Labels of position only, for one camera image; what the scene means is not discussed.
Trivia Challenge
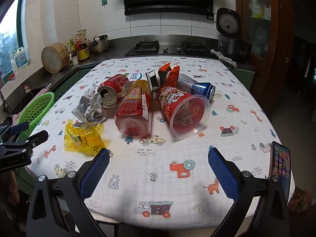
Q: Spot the smartphone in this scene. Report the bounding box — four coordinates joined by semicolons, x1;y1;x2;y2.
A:
269;141;291;203

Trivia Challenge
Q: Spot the black gas stove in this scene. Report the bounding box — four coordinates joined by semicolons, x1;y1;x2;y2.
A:
124;40;220;57

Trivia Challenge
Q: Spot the black rice cooker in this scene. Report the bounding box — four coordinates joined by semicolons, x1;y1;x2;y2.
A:
215;7;253;63

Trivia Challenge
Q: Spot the blue white drink can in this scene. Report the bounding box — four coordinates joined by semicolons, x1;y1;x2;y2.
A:
177;73;216;103

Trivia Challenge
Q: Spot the green plastic basket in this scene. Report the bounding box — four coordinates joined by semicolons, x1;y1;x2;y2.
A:
16;92;55;137

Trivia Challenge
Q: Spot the silver foil wrapper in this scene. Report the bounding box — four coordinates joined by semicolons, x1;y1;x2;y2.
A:
71;84;107;123

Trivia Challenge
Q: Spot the red printed plastic cup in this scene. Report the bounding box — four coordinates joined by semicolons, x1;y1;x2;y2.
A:
157;86;211;137

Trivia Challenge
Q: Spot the green frame window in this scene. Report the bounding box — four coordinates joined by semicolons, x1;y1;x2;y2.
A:
0;0;25;79

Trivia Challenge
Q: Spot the black printed box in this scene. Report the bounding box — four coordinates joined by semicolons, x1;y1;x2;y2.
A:
145;70;161;92

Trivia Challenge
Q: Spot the green base cabinet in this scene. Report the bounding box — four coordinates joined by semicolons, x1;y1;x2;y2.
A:
52;64;99;99

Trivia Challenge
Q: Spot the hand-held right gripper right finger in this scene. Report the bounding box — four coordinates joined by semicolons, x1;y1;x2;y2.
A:
208;147;290;237

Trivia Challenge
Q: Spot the printed white blanket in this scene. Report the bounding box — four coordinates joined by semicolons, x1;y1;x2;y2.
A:
25;55;295;223

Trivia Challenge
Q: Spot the orange snack packet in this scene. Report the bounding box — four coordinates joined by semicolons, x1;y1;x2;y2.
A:
158;63;181;89

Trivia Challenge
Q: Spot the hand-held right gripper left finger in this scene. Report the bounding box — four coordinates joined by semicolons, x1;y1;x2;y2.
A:
26;148;110;237

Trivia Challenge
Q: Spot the red soda can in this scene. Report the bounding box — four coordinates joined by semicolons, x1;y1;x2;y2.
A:
97;74;130;108

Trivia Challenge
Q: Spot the yellow plastic wrapper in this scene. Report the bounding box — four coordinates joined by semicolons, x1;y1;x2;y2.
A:
65;119;110;156

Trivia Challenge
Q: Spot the white blue detergent jug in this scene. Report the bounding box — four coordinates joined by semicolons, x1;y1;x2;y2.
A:
13;46;29;70

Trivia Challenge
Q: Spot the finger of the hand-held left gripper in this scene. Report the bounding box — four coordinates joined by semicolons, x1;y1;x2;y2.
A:
8;121;29;136
24;130;49;151

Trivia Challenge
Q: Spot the round wooden chopping block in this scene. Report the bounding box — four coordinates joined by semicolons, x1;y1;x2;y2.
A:
41;42;70;74

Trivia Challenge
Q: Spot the white knotted rag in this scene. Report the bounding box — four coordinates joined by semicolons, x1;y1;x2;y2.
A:
210;49;237;68

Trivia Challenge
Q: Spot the white blue milk carton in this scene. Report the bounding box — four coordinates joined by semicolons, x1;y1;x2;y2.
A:
123;71;149;82

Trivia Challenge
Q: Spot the yellow label jar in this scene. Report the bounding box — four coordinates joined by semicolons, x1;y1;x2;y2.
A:
77;48;91;61

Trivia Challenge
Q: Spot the wooden glass door cabinet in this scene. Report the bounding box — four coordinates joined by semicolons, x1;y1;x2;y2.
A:
234;0;297;119

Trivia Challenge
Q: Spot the red label plastic bottle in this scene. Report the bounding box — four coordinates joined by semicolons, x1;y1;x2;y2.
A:
115;79;153;138

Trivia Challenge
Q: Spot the steel pressure cooker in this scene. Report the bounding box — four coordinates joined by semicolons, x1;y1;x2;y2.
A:
89;35;109;55

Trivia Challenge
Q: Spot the printed plastic bag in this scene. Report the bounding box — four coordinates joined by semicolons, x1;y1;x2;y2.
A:
289;188;311;213

